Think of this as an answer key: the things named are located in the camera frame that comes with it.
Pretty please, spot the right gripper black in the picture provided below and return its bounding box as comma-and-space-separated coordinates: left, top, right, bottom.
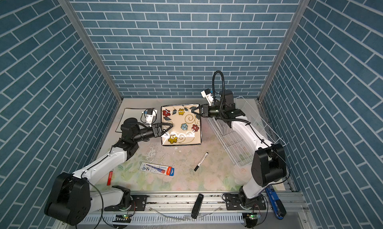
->
192, 104, 226, 118

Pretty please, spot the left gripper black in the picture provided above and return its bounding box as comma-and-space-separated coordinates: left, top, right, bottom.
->
132, 124, 172, 144

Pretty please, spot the dark patterned plate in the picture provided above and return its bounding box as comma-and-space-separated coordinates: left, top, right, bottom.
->
161, 103, 202, 146

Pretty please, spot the white square plate black rim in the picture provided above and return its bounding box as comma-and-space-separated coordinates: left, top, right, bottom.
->
115, 108, 151, 133

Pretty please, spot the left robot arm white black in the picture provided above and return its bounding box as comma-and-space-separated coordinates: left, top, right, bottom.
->
44, 118, 173, 226

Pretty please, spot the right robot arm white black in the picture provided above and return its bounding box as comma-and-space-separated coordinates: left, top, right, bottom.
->
191, 89, 290, 209

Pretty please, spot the black white marker pen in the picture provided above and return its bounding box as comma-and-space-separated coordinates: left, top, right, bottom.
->
194, 152, 208, 172

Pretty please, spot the black remote control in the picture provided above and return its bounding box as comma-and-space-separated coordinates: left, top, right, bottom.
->
191, 194, 204, 219

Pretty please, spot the red marker pen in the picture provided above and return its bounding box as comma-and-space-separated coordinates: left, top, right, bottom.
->
107, 170, 113, 186

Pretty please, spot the blue black tool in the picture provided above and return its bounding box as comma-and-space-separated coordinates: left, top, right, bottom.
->
266, 185, 286, 220

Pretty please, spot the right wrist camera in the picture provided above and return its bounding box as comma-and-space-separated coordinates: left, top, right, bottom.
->
201, 88, 214, 106

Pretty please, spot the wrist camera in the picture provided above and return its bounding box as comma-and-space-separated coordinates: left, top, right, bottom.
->
201, 88, 214, 106
140, 108, 157, 125

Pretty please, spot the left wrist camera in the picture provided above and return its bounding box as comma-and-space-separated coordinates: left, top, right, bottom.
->
140, 108, 157, 125

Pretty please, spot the black cable loop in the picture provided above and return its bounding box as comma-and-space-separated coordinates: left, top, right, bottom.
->
211, 70, 225, 110

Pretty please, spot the white wire dish rack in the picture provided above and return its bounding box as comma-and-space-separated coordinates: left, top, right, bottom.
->
207, 96, 286, 168

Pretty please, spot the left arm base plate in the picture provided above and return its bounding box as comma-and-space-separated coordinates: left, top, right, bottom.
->
104, 195, 148, 212

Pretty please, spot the aluminium rail frame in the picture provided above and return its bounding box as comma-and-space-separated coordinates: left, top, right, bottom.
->
75, 191, 316, 229

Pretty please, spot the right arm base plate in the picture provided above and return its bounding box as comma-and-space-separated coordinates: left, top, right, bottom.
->
221, 193, 266, 211

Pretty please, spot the white slotted cable duct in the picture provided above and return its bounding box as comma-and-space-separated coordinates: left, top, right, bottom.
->
80, 213, 244, 226

